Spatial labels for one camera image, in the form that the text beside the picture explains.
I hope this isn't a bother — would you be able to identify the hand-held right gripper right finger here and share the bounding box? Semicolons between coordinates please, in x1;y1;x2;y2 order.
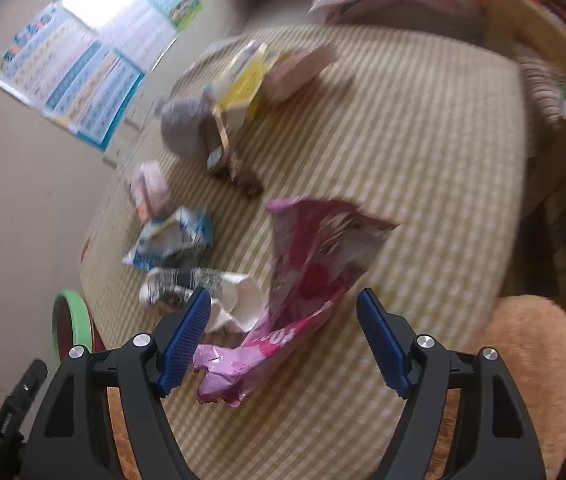
356;287;548;480

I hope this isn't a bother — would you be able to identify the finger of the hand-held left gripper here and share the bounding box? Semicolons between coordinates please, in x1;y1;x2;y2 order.
0;358;49;443

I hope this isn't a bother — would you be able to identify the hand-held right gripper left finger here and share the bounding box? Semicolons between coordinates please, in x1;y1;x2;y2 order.
20;286;214;480

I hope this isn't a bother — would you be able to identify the pink snack bag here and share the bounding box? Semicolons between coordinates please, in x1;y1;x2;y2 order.
193;197;399;407

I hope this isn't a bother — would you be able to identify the green rimmed red trash bin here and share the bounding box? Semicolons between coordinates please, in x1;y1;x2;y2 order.
52;289;109;368

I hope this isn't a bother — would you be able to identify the white printed paper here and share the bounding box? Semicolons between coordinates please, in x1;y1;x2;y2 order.
159;99;214;158

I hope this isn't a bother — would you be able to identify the black white crumpled wrapper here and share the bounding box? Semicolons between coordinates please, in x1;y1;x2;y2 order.
139;266;270;335

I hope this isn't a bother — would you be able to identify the blue white snack wrapper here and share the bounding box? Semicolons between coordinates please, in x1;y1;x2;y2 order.
122;206;215;272

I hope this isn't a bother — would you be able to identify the brown snack wrapper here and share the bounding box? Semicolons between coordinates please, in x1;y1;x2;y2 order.
203;110;265;197

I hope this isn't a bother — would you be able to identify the yellow drink carton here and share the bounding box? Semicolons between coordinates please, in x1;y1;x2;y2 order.
203;42;284;121

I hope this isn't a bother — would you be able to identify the pale pink carton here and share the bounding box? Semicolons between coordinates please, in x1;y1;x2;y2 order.
263;46;336;106

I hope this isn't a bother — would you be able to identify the wooden chair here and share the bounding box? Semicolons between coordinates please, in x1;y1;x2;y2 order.
483;0;566;336

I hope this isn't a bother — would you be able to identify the blue letter wall poster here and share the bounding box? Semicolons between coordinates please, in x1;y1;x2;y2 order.
0;2;145;152

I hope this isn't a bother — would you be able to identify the white chart wall poster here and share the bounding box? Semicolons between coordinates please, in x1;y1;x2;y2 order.
60;0;179;76

